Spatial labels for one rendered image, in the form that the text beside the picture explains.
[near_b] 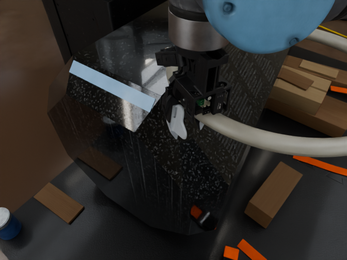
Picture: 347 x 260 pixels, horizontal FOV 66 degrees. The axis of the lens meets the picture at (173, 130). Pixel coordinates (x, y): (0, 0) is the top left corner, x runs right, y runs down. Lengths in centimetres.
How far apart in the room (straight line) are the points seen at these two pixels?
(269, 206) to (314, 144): 88
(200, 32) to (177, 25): 3
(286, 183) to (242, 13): 123
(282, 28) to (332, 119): 162
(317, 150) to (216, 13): 29
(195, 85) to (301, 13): 22
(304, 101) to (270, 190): 64
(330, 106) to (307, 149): 148
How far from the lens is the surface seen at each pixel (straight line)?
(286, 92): 176
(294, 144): 44
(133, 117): 72
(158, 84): 72
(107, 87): 78
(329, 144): 47
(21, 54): 262
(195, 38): 37
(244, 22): 22
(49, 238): 144
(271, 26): 24
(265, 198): 133
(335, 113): 189
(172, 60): 46
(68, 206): 145
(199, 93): 42
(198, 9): 35
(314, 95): 179
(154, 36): 92
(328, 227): 152
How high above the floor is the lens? 126
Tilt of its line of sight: 49 degrees down
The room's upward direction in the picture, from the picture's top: straight up
